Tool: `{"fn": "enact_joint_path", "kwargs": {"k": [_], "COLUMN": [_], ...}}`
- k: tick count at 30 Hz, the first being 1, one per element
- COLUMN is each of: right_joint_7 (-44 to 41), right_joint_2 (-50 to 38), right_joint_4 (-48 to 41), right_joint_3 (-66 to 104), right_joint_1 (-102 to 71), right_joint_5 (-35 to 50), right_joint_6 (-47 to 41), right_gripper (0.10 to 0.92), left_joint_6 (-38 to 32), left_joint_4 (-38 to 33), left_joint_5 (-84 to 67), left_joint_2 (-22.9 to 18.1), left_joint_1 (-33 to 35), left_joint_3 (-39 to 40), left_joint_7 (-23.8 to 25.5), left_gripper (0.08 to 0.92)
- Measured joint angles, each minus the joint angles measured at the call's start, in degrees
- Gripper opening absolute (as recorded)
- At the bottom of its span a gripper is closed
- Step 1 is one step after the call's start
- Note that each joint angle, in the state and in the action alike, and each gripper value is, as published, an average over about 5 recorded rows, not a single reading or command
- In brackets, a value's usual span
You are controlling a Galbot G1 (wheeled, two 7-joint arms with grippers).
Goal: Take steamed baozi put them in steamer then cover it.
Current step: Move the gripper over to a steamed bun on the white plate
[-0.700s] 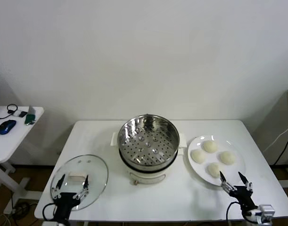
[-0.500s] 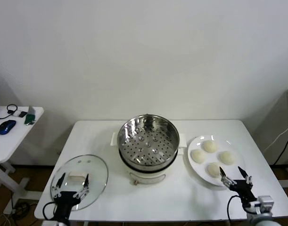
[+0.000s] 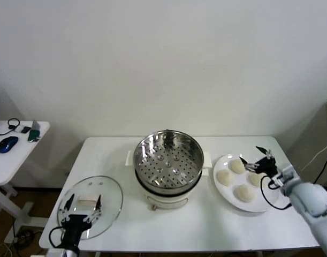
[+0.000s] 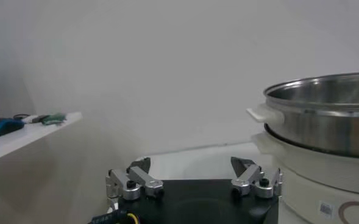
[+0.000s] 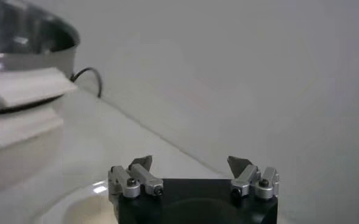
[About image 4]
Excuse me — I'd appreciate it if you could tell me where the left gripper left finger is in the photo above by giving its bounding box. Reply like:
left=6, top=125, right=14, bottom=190
left=105, top=156, right=165, bottom=201

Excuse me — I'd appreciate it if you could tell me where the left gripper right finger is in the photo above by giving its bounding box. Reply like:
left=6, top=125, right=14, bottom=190
left=230, top=156, right=283, bottom=200

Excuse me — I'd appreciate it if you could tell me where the round glass lid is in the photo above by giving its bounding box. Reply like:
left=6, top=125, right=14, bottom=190
left=136, top=152, right=259, bottom=181

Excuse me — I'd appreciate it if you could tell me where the stainless steel steamer basket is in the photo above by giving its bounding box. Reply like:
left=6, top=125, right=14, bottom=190
left=246, top=71, right=359, bottom=159

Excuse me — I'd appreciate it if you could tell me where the white electric cooker base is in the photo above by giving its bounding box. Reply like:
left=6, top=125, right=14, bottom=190
left=251, top=130, right=359, bottom=224

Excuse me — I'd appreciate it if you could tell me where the green card holder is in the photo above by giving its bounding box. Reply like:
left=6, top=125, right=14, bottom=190
left=41, top=113, right=67, bottom=126

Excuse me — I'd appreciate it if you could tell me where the small black device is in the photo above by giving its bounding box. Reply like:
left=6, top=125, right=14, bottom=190
left=31, top=114, right=51, bottom=124

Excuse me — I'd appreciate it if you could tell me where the white side table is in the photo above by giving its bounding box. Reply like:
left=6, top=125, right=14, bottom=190
left=0, top=111, right=83, bottom=167

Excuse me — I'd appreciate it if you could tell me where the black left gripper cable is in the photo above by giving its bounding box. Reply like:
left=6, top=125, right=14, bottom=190
left=87, top=209, right=140, bottom=224

